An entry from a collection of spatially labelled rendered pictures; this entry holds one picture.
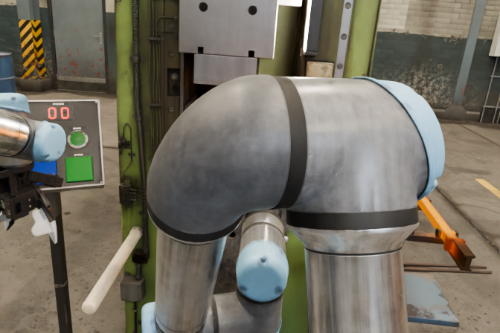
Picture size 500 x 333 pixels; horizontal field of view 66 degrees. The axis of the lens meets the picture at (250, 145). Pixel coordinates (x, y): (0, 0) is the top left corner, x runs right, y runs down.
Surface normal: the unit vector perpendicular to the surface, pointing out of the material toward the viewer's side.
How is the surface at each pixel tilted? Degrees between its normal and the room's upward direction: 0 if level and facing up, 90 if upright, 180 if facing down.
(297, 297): 90
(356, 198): 68
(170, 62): 90
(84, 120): 60
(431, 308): 0
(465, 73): 90
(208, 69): 90
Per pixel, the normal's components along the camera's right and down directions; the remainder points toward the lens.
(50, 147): 0.98, 0.12
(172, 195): -0.50, 0.34
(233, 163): -0.12, 0.23
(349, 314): -0.36, -0.06
